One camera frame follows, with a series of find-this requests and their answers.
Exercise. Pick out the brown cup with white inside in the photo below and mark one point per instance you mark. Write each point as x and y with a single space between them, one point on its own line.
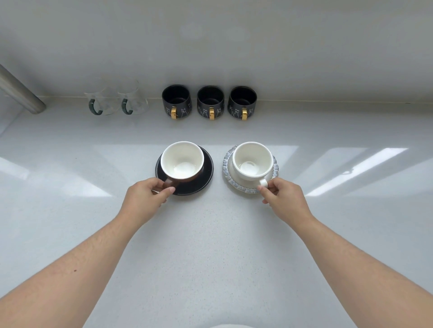
182 163

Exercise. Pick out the person's left thumb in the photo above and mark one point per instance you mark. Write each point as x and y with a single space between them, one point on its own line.
156 181

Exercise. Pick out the person's right forearm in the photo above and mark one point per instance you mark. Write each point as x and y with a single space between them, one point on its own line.
365 270

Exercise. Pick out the person's right hand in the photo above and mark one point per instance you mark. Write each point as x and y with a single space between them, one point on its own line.
287 199

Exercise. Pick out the person's left forearm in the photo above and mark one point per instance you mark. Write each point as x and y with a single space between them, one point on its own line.
64 267

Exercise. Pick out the person's right thumb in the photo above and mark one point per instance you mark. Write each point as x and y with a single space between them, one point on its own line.
272 182

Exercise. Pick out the grey metal bar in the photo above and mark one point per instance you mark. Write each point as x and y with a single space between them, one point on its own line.
18 89

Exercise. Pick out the person's left hand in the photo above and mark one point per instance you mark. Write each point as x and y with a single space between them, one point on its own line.
143 197

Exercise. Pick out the white saucer with blue rim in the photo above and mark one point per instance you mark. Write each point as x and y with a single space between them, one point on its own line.
233 179

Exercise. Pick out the black saucer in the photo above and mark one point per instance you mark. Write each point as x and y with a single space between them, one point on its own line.
203 175

